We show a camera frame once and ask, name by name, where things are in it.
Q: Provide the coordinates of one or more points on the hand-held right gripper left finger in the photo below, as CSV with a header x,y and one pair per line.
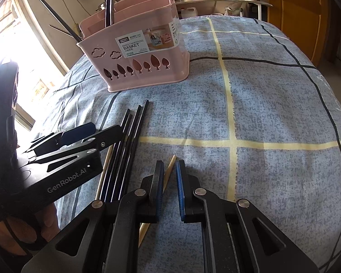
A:
x,y
160,193

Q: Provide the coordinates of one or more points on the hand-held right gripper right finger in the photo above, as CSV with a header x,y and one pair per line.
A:
x,y
179,193

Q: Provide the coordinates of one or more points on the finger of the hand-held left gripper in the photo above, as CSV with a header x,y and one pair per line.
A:
x,y
76,133
108,136

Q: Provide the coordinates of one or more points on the wooden chopstick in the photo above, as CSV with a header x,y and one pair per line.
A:
x,y
169,170
103,176

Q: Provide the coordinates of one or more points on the bundle of dark chopsticks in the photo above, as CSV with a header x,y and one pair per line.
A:
x,y
118,162

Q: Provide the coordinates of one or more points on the black chopsticks bundle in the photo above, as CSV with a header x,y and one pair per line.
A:
x,y
130,162

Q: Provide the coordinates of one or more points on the pink plastic basket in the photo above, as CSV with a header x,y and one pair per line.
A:
x,y
147,71

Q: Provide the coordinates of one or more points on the person's left hand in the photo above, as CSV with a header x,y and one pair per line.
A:
x,y
47,223

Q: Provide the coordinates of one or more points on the steel steamer pot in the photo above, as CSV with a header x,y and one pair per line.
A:
x,y
102,5

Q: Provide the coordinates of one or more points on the sliding glass door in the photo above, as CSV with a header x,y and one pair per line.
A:
x,y
25,5

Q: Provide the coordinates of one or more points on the white plastic jug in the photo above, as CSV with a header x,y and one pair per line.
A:
x,y
189,13

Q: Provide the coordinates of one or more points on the metal kitchen counter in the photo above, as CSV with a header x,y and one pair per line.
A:
x,y
216,2

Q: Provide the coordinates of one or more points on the wooden door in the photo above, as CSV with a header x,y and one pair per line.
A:
x,y
298,20

